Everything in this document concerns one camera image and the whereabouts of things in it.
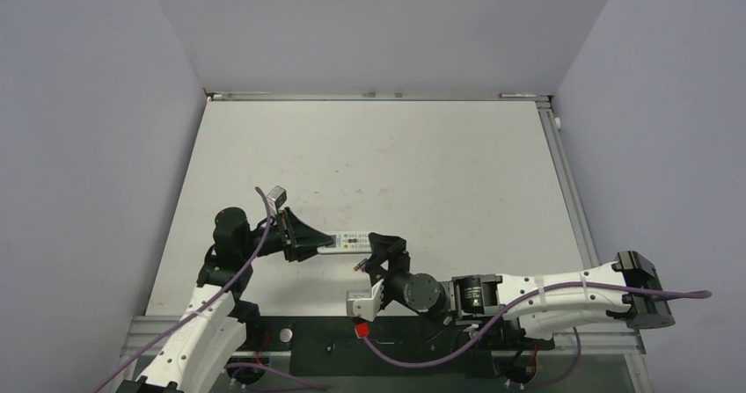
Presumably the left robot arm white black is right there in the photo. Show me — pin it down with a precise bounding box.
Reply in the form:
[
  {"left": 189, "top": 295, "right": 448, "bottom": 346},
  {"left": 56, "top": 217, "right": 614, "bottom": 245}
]
[{"left": 117, "top": 207, "right": 335, "bottom": 392}]

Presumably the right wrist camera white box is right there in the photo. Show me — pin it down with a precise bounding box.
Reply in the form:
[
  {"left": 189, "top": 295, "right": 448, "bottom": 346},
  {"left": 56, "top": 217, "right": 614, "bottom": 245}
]
[{"left": 346, "top": 280, "right": 384, "bottom": 322}]

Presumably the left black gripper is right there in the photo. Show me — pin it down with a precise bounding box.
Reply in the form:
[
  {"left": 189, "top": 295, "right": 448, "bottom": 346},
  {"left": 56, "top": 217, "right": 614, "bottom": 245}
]
[{"left": 239, "top": 207, "right": 333, "bottom": 263}]

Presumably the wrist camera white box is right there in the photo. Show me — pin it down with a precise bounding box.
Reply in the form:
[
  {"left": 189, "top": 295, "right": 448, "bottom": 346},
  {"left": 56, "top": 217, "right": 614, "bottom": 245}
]
[
  {"left": 266, "top": 186, "right": 288, "bottom": 210},
  {"left": 346, "top": 280, "right": 384, "bottom": 322}
]

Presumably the beige remote control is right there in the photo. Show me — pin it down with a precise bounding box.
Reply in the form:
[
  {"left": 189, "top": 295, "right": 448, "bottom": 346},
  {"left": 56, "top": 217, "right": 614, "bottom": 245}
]
[{"left": 318, "top": 231, "right": 372, "bottom": 255}]

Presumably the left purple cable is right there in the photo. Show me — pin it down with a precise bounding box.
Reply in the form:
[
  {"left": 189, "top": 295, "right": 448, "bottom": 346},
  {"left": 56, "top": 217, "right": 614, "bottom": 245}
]
[{"left": 92, "top": 186, "right": 275, "bottom": 393}]

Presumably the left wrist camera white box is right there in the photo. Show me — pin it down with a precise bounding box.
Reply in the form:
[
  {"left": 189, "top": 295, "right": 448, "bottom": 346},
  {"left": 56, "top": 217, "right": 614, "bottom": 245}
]
[{"left": 266, "top": 186, "right": 288, "bottom": 210}]

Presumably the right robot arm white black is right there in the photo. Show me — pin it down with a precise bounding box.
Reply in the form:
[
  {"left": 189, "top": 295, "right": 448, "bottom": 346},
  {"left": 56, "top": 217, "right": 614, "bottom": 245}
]
[{"left": 346, "top": 233, "right": 675, "bottom": 347}]

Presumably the aluminium frame rail back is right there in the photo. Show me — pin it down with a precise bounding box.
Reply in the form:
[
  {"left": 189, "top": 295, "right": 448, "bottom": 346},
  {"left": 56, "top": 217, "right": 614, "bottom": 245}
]
[{"left": 206, "top": 91, "right": 552, "bottom": 103}]

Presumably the aluminium frame rail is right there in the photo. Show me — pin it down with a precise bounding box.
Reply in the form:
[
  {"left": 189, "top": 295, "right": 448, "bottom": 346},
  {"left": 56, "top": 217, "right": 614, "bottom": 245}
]
[
  {"left": 206, "top": 91, "right": 552, "bottom": 103},
  {"left": 536, "top": 98, "right": 600, "bottom": 268}
]

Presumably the aluminium frame rail right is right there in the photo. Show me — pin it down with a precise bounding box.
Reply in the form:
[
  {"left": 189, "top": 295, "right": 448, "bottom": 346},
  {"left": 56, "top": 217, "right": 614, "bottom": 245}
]
[{"left": 536, "top": 98, "right": 600, "bottom": 268}]

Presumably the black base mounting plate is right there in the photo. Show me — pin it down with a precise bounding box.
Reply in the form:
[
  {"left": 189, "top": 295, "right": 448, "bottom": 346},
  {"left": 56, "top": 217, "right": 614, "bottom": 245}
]
[{"left": 238, "top": 317, "right": 555, "bottom": 379}]

